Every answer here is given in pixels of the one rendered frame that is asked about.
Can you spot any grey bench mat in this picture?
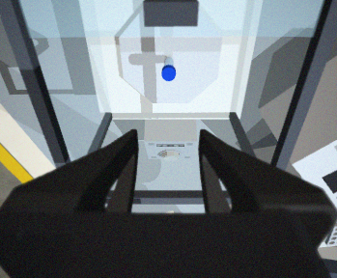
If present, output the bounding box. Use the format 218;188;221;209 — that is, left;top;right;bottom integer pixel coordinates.
0;17;205;213

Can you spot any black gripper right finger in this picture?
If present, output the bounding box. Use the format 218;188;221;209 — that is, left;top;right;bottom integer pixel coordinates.
198;129;337;249

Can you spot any blue-capped tube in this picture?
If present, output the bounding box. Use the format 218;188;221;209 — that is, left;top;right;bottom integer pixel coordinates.
161;55;176;81

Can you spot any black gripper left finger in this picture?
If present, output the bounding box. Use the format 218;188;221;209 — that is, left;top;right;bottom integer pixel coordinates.
0;129;139;212

